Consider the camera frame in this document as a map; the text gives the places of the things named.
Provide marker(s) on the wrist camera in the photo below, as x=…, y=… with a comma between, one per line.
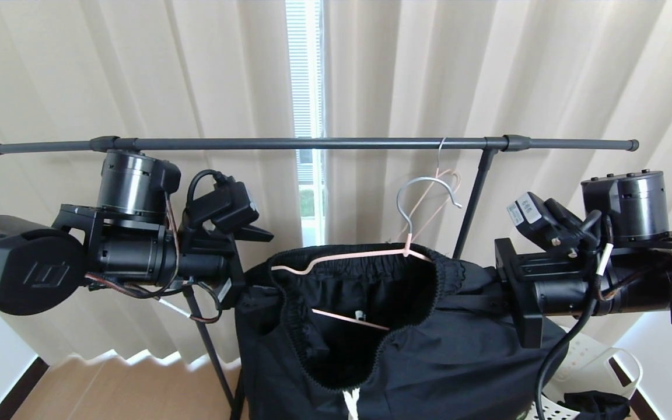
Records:
x=225, y=204
x=531, y=219

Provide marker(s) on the black garment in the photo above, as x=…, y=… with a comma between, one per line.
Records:
x=595, y=405

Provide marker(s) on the black shorts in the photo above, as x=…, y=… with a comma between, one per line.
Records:
x=458, y=361

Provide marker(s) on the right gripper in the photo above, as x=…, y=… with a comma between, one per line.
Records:
x=575, y=286

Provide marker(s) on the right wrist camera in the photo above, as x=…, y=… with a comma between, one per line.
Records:
x=531, y=219

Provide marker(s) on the pink clothes hanger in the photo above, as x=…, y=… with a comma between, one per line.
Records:
x=440, y=171
x=409, y=248

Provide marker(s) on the beige curtain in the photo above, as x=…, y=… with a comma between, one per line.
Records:
x=79, y=70
x=546, y=70

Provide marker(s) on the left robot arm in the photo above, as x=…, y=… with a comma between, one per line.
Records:
x=21, y=268

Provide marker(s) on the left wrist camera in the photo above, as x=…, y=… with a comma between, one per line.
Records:
x=225, y=204

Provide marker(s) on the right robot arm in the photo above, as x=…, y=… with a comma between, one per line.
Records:
x=627, y=204

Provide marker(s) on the window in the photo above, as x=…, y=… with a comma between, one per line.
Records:
x=304, y=70

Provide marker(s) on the black clothes rack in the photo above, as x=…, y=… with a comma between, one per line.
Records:
x=225, y=144

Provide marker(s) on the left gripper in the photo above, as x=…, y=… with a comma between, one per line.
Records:
x=225, y=262

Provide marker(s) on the white laundry basket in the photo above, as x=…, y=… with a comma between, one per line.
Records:
x=592, y=356

